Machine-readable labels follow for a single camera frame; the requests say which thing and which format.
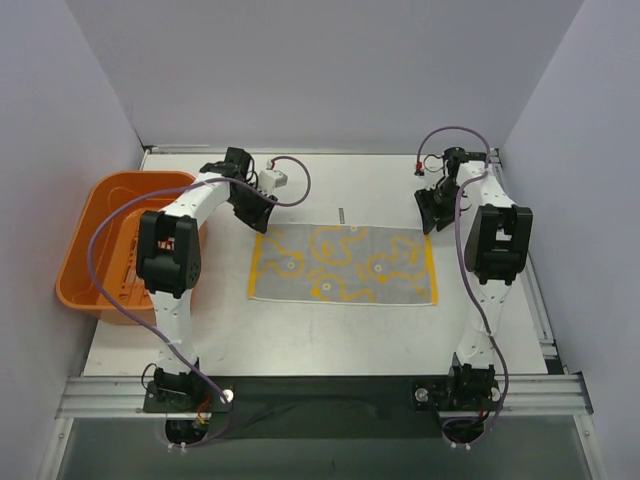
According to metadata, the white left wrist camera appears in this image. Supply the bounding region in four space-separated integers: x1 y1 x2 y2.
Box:
257 169 288 195

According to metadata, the orange plastic basket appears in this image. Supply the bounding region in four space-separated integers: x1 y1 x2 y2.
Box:
56 171 194 326

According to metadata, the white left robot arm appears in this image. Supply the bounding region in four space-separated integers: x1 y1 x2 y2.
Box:
136 148 287 412

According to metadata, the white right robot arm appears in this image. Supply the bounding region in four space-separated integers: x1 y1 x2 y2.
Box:
414 147 533 410

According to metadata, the aluminium front rail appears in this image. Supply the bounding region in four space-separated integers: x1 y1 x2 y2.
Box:
56 374 593 419

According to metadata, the grey yellow towel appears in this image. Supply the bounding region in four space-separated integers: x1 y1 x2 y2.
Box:
248 224 438 307

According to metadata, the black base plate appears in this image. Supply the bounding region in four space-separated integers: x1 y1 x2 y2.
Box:
142 367 504 447

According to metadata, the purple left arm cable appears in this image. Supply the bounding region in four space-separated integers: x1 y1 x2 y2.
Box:
87 156 312 449

